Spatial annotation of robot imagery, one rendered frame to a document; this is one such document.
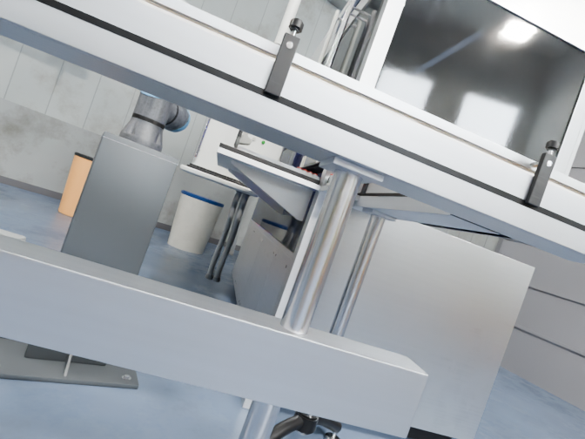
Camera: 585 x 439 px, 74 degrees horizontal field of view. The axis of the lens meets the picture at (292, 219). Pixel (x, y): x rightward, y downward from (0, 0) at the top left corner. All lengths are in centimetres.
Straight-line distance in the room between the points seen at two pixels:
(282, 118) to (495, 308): 145
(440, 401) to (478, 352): 26
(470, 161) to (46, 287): 68
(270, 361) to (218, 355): 8
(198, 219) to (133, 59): 377
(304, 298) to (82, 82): 497
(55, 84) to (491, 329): 498
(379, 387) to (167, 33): 64
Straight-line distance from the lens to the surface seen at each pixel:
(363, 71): 156
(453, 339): 179
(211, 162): 244
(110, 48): 62
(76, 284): 64
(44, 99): 543
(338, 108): 61
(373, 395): 73
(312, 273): 64
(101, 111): 541
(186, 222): 435
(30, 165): 542
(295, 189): 152
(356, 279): 129
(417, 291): 164
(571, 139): 204
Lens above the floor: 72
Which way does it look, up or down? level
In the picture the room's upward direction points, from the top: 20 degrees clockwise
